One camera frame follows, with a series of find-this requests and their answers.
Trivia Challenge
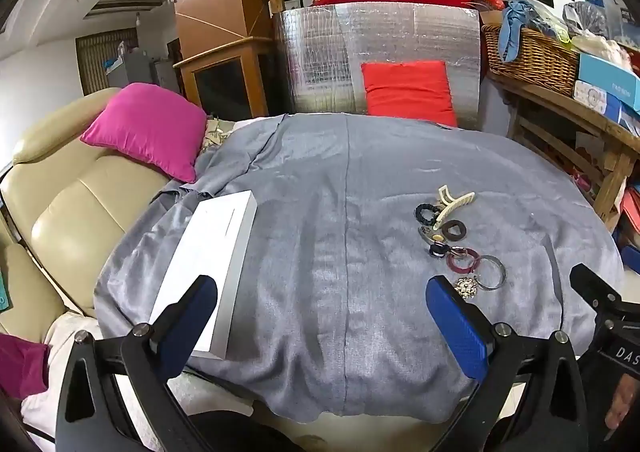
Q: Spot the silver foil mat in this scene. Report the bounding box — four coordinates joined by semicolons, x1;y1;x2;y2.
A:
272;2;482;133

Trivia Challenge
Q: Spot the silver bangle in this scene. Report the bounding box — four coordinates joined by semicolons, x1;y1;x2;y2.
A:
472;255;507;290

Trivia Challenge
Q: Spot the white patterned box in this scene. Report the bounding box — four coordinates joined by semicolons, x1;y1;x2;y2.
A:
572;80;623;122

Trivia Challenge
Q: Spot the beige leather sofa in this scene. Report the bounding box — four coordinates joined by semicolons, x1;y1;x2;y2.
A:
0;87;201;333

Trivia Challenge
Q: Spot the magenta pillow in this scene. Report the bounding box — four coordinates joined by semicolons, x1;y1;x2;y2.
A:
80;83;208;184

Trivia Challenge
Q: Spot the clear plastic bag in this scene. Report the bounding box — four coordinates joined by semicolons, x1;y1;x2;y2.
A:
562;0;610;40

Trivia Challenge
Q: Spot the cream hair claw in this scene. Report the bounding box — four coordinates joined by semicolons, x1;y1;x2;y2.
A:
432;186;477;233

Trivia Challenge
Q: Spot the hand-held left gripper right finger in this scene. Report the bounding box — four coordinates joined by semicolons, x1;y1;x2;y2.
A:
425;275;591;452

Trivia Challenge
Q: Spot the person's right hand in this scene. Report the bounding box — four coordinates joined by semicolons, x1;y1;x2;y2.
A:
604;373;640;444

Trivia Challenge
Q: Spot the blue cloth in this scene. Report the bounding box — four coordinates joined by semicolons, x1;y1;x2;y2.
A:
500;0;537;64

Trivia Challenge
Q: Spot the wooden cabinet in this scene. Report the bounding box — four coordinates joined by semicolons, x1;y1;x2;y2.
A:
172;37;281;123

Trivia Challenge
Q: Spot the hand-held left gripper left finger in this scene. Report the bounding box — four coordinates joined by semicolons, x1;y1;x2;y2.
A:
55;275;221;452

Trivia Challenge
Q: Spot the magenta cloth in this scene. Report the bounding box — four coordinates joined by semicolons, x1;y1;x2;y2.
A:
0;335;51;400

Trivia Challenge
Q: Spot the red pillow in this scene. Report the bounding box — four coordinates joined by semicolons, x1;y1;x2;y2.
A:
361;61;458;127

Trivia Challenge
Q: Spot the wicker basket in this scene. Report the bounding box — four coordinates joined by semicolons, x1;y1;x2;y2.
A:
481;24;581;98

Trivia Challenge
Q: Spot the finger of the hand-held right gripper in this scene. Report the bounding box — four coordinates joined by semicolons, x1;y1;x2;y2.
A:
570;263;640;319

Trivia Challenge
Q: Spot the grey cloth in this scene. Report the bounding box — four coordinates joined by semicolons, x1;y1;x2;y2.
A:
94;113;626;425

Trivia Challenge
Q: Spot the rhinestone brooch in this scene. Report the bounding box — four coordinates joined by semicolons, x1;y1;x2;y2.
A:
454;277;480;302

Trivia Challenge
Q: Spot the blue cardboard box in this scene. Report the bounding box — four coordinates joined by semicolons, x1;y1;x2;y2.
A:
577;52;640;113

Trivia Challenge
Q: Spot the black scrunchie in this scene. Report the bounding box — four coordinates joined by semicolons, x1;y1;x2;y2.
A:
414;203;443;227

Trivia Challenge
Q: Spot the dark red hair tie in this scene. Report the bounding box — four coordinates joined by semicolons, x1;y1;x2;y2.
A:
446;247;478;274

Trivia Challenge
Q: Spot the wooden side table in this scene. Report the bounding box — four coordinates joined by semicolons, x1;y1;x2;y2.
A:
487;70;640;233

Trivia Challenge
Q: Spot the floral fabric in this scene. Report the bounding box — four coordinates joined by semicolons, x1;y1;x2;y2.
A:
200;117;237;153

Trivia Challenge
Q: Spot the white towel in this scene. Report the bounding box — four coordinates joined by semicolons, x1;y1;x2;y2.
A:
20;312;166;452

